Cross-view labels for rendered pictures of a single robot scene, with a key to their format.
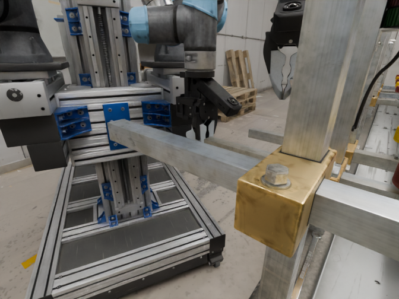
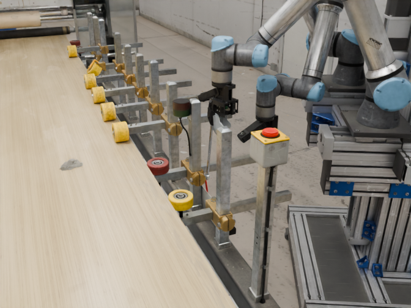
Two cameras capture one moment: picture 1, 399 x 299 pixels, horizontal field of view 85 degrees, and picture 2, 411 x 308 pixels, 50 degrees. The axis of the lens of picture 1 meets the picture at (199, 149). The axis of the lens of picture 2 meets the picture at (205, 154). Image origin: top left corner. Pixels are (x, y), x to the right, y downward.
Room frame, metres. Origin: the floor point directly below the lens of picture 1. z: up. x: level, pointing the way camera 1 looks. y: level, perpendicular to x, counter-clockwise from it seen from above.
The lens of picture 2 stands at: (1.10, -1.52, 1.65)
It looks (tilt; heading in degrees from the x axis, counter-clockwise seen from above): 26 degrees down; 118
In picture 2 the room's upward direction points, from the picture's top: straight up
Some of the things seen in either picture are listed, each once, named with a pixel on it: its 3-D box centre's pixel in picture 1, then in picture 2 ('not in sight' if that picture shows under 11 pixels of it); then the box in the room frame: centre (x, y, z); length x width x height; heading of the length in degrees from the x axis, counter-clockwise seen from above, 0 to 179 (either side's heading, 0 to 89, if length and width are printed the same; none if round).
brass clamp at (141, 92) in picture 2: not in sight; (140, 90); (-0.20, 0.23, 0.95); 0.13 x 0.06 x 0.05; 140
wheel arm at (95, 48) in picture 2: not in sight; (107, 47); (-0.96, 0.90, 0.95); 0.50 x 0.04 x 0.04; 50
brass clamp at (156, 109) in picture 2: not in sight; (154, 105); (-0.01, 0.07, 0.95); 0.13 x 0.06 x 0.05; 140
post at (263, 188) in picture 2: (366, 96); (263, 234); (0.79, -0.59, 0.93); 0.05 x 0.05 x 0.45; 50
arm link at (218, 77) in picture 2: not in sight; (222, 75); (0.45, -0.17, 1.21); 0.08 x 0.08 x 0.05
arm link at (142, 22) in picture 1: (158, 26); (282, 85); (0.59, 0.10, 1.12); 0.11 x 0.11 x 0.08; 83
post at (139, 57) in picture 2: not in sight; (142, 99); (-0.18, 0.21, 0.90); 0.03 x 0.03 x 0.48; 50
